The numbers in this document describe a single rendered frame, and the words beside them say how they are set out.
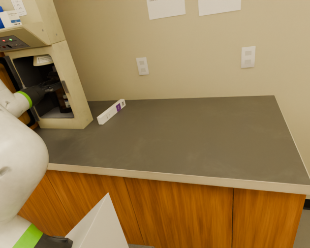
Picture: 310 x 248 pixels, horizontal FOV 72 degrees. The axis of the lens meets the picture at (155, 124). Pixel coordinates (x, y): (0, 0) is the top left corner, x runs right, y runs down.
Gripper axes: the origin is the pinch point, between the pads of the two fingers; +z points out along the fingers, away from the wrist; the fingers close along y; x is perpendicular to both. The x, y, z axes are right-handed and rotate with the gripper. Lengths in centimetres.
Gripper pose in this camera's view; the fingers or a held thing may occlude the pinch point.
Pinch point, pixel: (58, 80)
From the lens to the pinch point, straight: 138.2
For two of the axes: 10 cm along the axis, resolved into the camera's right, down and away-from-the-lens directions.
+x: 1.6, 8.6, 4.9
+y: -9.5, -0.1, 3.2
